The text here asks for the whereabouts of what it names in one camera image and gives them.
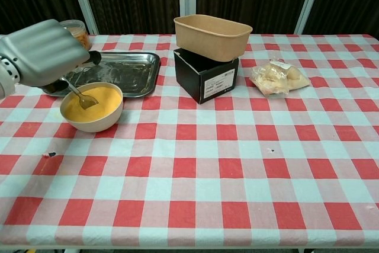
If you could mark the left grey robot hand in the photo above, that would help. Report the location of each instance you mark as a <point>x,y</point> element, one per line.
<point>44,54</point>

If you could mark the silver spoon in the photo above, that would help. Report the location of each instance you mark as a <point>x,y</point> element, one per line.
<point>87,102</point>

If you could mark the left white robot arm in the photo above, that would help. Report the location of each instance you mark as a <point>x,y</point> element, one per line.
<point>6,78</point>

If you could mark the orange bowl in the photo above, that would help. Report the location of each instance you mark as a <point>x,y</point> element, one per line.
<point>97,116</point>

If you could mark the rectangular stainless steel tray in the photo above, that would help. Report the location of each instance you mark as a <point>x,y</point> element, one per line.
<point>127,72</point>

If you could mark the clear cup orange contents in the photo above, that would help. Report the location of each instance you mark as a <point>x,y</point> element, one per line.
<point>80,32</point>

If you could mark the black cardboard box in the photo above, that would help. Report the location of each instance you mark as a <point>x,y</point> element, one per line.
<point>189,78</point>

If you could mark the brown kraft paper container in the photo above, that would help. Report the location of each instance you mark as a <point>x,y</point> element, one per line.
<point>210,41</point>

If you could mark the red white checkered tablecloth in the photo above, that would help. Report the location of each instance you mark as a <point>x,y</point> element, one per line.
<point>207,161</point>

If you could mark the clear bag of bread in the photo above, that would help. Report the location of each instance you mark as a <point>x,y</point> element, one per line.
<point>278,78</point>

